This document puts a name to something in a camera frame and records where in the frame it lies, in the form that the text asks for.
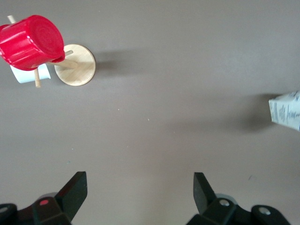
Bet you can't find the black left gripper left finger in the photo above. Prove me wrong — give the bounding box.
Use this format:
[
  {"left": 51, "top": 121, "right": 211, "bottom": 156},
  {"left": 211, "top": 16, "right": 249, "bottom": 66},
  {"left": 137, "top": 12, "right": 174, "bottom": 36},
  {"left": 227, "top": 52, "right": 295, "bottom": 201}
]
[{"left": 0, "top": 171, "right": 88, "bottom": 225}]

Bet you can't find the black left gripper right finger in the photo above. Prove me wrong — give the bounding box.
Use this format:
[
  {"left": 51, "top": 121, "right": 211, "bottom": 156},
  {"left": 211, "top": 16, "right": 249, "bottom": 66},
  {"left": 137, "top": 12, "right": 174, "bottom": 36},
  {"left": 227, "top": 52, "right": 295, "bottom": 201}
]
[{"left": 186, "top": 172, "right": 291, "bottom": 225}]

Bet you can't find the blue white milk carton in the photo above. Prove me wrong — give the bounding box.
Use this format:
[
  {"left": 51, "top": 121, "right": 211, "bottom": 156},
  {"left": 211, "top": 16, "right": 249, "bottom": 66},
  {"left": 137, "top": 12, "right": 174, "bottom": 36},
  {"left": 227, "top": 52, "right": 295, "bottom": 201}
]
[{"left": 268, "top": 90, "right": 300, "bottom": 132}]

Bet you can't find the small white cup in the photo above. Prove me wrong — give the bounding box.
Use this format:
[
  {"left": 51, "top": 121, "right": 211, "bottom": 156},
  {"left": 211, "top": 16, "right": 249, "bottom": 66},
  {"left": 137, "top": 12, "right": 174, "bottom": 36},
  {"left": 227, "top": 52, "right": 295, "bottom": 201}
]
[{"left": 9, "top": 62, "right": 52, "bottom": 84}]

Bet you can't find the red plastic cup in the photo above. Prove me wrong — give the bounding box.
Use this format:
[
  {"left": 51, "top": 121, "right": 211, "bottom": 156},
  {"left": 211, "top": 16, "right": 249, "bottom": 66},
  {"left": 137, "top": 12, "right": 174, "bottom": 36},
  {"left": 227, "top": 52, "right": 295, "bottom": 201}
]
[{"left": 0, "top": 15, "right": 65, "bottom": 72}]

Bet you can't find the brown table cover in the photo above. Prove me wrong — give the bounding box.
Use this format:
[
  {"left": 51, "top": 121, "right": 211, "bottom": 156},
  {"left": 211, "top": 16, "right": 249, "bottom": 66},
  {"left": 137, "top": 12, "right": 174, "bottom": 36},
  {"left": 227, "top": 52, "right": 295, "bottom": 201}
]
[{"left": 0, "top": 0, "right": 300, "bottom": 225}]

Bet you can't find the wooden mug tree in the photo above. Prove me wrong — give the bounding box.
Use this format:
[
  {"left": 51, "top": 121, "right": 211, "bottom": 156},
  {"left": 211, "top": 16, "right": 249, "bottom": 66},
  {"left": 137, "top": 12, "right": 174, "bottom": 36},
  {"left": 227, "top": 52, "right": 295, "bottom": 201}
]
[{"left": 7, "top": 15, "right": 97, "bottom": 88}]

